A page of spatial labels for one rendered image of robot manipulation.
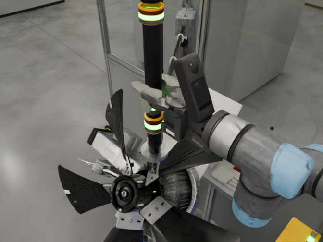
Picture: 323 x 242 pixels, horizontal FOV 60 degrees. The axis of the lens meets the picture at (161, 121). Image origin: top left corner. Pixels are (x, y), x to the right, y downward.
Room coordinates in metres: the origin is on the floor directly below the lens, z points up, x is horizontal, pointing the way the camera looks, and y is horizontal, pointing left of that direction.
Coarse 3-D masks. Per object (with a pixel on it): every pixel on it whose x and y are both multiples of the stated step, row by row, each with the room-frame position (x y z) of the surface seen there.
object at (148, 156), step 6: (162, 132) 0.51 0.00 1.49; (162, 138) 0.51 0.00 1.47; (144, 144) 0.50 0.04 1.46; (162, 144) 0.50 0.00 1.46; (144, 150) 0.48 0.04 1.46; (162, 150) 0.48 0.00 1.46; (168, 150) 0.48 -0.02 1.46; (144, 156) 0.46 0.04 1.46; (150, 156) 0.46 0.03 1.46; (156, 156) 0.46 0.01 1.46; (162, 156) 0.46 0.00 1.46; (156, 162) 0.45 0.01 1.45
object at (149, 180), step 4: (152, 168) 0.61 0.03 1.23; (156, 168) 0.59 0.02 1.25; (148, 172) 0.60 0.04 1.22; (156, 172) 0.56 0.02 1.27; (148, 176) 0.57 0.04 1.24; (152, 176) 0.56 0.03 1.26; (156, 176) 0.54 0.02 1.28; (148, 180) 0.55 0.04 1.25; (152, 180) 0.53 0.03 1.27; (148, 184) 0.53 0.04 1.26
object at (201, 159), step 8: (176, 144) 0.65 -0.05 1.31; (184, 144) 0.61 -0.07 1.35; (192, 144) 0.59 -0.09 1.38; (168, 152) 0.63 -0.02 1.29; (176, 152) 0.59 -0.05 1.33; (184, 152) 0.57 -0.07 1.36; (192, 152) 0.55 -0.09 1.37; (200, 152) 0.54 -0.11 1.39; (168, 160) 0.58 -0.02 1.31; (176, 160) 0.55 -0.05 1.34; (184, 160) 0.54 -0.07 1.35; (192, 160) 0.52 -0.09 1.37; (200, 160) 0.51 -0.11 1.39; (208, 160) 0.50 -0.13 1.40; (216, 160) 0.49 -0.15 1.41; (160, 168) 0.57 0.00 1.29; (168, 168) 0.54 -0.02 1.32; (176, 168) 0.52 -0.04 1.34; (184, 168) 0.51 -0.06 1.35; (160, 176) 0.53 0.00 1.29
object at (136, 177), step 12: (120, 180) 0.55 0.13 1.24; (132, 180) 0.54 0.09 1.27; (144, 180) 0.56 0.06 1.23; (120, 192) 0.53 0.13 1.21; (132, 192) 0.51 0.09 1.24; (144, 192) 0.51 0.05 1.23; (156, 192) 0.55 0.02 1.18; (120, 204) 0.50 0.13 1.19; (132, 204) 0.48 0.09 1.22; (144, 204) 0.50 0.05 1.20
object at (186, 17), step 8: (184, 8) 1.14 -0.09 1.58; (192, 8) 1.14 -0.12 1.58; (176, 16) 1.07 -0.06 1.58; (184, 16) 1.07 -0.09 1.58; (192, 16) 1.07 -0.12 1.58; (176, 24) 1.05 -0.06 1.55; (184, 24) 1.05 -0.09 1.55; (192, 24) 1.04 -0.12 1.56; (176, 32) 1.05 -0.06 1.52; (192, 32) 1.04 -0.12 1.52
